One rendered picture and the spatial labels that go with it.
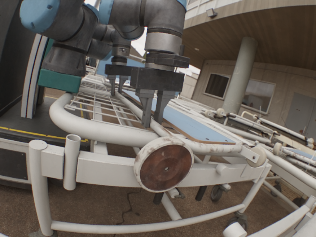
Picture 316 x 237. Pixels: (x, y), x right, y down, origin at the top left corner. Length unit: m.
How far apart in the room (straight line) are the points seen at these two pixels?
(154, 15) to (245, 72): 5.14
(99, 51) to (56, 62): 0.56
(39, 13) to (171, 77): 0.39
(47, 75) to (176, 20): 0.44
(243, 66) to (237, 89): 0.80
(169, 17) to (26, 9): 0.38
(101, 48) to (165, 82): 0.77
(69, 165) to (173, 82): 0.30
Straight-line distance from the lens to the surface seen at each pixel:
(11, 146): 0.70
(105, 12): 0.42
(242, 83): 5.36
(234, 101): 5.26
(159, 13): 0.39
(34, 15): 0.48
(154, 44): 0.37
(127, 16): 0.40
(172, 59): 0.32
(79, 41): 0.61
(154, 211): 0.90
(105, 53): 1.12
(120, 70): 0.77
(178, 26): 0.39
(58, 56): 0.60
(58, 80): 0.59
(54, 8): 0.46
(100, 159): 0.31
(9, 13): 0.74
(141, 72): 0.36
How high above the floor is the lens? 0.61
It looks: 11 degrees down
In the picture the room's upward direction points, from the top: 18 degrees clockwise
